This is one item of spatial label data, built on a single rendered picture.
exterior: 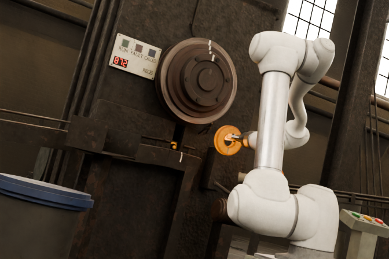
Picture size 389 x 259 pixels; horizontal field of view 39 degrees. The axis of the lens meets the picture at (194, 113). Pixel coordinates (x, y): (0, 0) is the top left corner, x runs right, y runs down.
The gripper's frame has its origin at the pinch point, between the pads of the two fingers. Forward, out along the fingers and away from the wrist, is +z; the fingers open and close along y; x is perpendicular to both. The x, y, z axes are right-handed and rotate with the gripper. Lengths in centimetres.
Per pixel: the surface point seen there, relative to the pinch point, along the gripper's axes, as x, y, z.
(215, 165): -15.6, 6.0, 17.3
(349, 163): 39, 335, 277
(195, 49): 41, -24, 18
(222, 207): -35.7, 8.3, 2.2
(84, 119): -13, -79, -14
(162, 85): 16.9, -35.4, 19.4
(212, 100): 17.1, -9.2, 11.1
